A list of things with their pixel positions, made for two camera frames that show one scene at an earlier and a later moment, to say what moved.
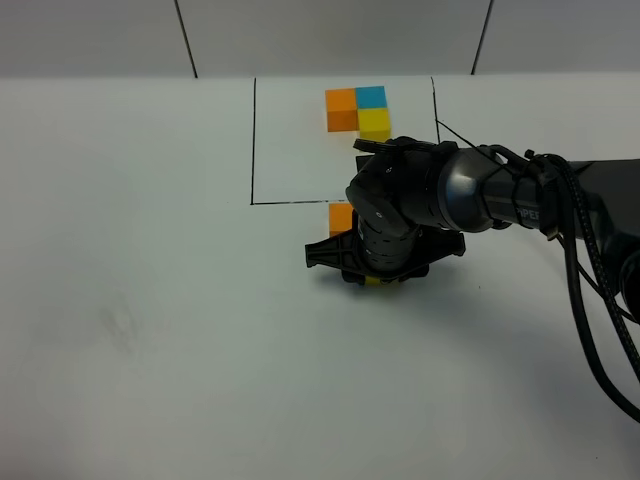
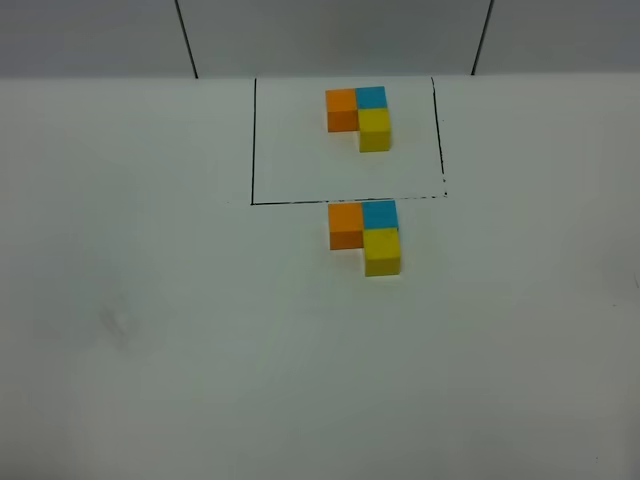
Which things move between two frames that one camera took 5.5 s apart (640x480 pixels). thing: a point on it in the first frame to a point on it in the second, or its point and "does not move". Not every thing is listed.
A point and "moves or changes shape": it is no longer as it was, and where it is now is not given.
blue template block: [371, 97] does not move
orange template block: [341, 109] does not move
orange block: [340, 215] does not move
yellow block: [372, 282] moves or changes shape
